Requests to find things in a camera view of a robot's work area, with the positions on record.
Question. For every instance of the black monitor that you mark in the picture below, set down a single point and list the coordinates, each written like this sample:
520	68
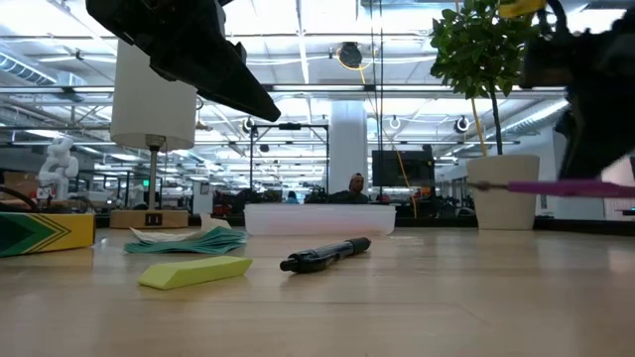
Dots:
402	168

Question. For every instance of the clear purple-lid pencil case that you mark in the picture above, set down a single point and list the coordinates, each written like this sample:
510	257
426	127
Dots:
322	219

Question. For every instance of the potted green plant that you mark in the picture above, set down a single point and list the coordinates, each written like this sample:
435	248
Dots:
501	193

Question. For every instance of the white building column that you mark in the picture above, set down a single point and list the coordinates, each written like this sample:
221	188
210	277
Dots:
348	149

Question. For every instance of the yellow green crayon box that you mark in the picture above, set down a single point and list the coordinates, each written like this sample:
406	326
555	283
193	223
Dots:
54	233

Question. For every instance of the white shade table lamp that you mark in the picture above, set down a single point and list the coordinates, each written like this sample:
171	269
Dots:
149	109

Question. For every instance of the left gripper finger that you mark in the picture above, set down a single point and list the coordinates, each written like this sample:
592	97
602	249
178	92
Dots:
233	82

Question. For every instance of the black background rig stand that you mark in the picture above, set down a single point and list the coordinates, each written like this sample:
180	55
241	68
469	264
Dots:
290	126

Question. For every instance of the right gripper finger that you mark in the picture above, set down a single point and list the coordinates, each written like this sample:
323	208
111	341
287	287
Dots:
600	139

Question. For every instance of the yellow-green eraser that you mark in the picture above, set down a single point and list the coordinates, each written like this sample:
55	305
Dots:
193	273

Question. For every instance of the white robot figure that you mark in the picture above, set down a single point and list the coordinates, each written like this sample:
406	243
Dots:
59	166

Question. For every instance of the black marker pen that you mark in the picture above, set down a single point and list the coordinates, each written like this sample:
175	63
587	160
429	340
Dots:
322	257

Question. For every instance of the purple scissors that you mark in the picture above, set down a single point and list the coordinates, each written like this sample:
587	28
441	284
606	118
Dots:
570	189

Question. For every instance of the person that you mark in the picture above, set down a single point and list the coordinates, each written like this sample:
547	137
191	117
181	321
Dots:
353	194
292	197

